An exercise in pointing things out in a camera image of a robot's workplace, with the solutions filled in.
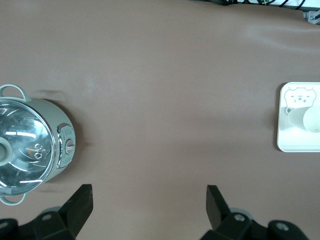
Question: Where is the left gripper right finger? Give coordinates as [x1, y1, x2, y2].
[201, 184, 310, 240]

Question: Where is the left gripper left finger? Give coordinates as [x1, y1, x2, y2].
[0, 184, 94, 240]

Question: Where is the white plastic cup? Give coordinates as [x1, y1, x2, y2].
[286, 105, 320, 134]

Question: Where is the white bear print tray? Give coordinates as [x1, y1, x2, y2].
[275, 81, 320, 153]

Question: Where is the pale green electric pot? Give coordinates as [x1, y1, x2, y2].
[0, 84, 78, 206]

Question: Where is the glass pot lid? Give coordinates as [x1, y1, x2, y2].
[0, 98, 57, 197]

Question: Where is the brown table mat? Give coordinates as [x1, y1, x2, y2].
[0, 0, 320, 240]

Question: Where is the aluminium frame bracket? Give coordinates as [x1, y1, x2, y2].
[303, 10, 320, 25]

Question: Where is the thin black cable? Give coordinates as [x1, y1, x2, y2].
[272, 0, 310, 11]

